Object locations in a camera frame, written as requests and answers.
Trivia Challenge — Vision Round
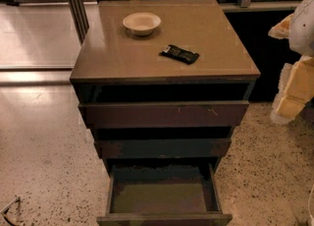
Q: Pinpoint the white cable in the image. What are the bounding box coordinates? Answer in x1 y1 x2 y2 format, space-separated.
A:
307 184 314 226

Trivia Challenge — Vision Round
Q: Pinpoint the brown drawer cabinet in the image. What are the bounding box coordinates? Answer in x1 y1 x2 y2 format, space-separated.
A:
69 0 262 226

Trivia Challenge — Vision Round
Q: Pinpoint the open bottom drawer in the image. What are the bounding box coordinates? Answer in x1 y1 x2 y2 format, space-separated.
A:
97 164 233 226

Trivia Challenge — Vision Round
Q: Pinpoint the metal door frame post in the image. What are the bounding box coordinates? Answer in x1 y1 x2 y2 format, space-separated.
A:
68 0 89 43

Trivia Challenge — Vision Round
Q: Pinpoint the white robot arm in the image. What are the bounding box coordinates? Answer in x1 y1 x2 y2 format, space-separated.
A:
268 0 314 125

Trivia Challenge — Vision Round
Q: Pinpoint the metal bracket on floor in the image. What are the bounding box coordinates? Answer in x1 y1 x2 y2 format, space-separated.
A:
0 197 23 226

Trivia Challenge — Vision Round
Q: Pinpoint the middle drawer front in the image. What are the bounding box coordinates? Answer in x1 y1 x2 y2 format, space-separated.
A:
95 139 231 159

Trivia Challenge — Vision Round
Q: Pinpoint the top drawer front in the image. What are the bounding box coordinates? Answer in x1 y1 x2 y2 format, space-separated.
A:
78 100 249 129

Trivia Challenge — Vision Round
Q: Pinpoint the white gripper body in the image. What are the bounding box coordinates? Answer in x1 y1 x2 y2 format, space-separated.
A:
270 62 295 126

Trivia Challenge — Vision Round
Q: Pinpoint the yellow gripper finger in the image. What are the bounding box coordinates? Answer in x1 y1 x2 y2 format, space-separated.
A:
268 15 292 39
275 56 314 119

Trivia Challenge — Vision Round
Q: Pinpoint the white ceramic bowl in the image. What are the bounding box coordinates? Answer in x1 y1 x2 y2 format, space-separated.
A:
123 13 161 36

